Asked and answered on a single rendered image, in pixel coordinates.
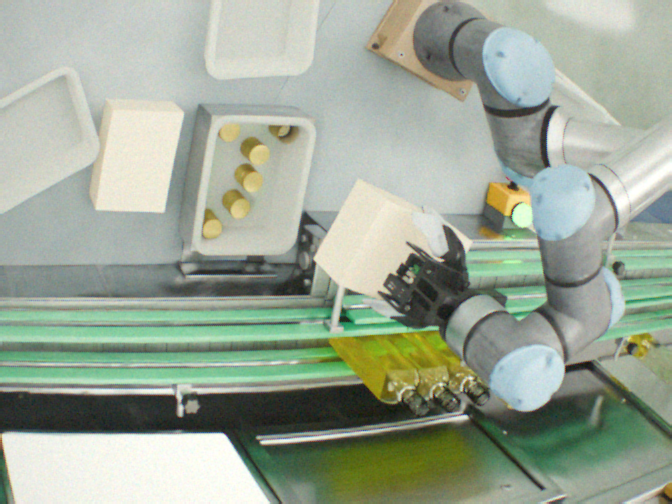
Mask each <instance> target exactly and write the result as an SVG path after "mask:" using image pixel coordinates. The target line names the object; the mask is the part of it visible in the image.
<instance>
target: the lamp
mask: <svg viewBox="0 0 672 504"><path fill-rule="evenodd" d="M510 216H511V220H512V222H513V223H515V224H517V225H519V226H520V227H526V226H528V225H529V224H530V223H531V222H532V211H531V208H530V207H529V206H528V205H527V204H526V203H524V202H518V203H517V204H515V205H514V207H513V208H512V210H511V215H510Z"/></svg>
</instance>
